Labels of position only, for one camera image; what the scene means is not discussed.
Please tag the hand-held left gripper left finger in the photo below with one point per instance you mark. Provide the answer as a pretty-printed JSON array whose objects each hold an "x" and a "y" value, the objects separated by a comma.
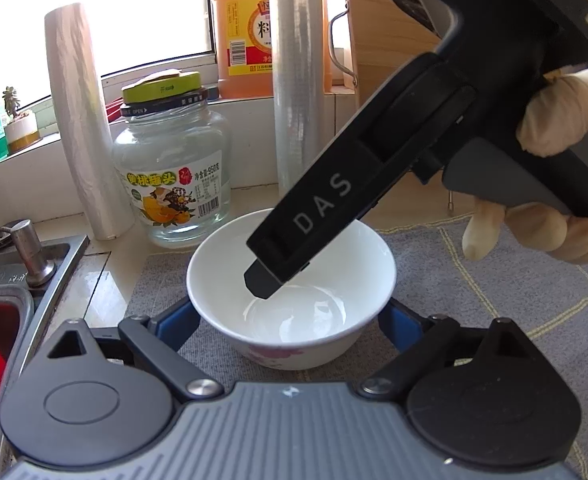
[{"x": 174, "y": 324}]

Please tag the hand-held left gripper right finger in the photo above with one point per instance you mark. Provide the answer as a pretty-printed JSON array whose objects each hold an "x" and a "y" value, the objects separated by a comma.
[{"x": 393, "y": 327}]

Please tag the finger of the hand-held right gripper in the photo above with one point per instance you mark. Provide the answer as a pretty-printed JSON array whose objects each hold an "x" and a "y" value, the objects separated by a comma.
[{"x": 264, "y": 282}]

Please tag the white bowl with pink flowers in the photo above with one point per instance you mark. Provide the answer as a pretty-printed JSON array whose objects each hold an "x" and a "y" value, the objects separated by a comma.
[{"x": 324, "y": 310}]

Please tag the person's right hand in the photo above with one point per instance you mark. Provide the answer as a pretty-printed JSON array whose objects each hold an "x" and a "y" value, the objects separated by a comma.
[{"x": 558, "y": 115}]

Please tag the bamboo cutting board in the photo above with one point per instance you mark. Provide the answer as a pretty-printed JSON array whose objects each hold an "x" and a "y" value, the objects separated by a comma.
[{"x": 378, "y": 50}]

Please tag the grey and blue dish mat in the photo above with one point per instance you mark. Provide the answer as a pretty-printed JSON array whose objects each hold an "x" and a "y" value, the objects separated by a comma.
[{"x": 498, "y": 300}]

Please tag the glass jar with green lid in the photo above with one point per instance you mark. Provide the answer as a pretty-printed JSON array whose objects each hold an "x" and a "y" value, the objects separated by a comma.
[{"x": 174, "y": 160}]

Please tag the metal soap dispenser pump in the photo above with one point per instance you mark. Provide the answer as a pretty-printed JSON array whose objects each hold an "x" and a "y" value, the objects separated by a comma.
[{"x": 31, "y": 255}]

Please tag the tall clear plastic wrap roll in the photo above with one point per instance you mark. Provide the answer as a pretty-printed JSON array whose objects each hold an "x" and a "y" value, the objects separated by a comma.
[{"x": 296, "y": 85}]

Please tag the white plastic bag roll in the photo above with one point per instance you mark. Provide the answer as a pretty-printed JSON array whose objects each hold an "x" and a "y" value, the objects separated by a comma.
[{"x": 84, "y": 135}]

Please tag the orange cooking wine bottle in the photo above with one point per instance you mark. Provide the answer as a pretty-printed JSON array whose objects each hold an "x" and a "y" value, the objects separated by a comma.
[{"x": 244, "y": 35}]

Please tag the small potted plant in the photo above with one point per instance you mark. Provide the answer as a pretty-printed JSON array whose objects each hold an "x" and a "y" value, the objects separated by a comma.
[{"x": 21, "y": 132}]

